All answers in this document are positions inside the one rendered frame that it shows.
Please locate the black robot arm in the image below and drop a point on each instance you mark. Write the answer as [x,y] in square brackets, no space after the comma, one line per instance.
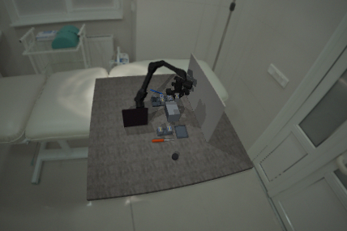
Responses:
[153,66]

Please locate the grey flat panel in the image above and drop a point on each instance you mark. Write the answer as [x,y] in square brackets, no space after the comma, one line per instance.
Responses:
[204,99]

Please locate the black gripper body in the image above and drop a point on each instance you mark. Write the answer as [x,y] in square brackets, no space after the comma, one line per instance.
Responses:
[177,90]

